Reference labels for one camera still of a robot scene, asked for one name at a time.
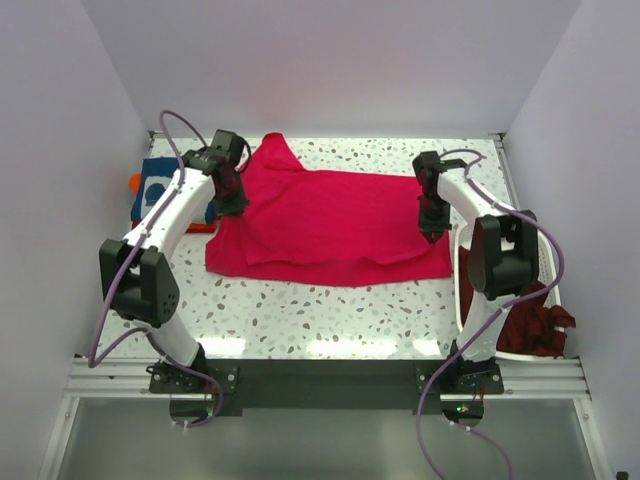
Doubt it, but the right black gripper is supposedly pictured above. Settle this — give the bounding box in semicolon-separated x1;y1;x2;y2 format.
418;193;452;246

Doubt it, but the pink t shirt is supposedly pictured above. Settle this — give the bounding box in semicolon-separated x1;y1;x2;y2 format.
204;133;452;287

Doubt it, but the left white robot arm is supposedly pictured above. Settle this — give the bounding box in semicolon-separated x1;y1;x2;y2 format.
89;130;251;392

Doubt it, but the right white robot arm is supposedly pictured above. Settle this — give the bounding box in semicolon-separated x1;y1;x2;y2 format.
412;151;539;393

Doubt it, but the folded blue t shirt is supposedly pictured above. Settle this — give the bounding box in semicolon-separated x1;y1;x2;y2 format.
129;157;216;233

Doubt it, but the folded orange t shirt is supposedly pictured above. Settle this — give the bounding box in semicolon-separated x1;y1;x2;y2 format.
129;173;217;234

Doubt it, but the white laundry basket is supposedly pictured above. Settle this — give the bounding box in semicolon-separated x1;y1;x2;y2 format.
452;218;569;364

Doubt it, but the dark red t shirt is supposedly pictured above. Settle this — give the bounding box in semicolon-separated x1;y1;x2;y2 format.
458;246;576;358

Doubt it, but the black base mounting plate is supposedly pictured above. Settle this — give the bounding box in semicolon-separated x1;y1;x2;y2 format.
146;359;505;420

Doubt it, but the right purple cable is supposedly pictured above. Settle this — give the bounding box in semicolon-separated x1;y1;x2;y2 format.
414;149;566;480

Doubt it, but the silver aluminium frame rail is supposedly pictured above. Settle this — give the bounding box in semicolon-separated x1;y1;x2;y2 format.
63;358;591;400

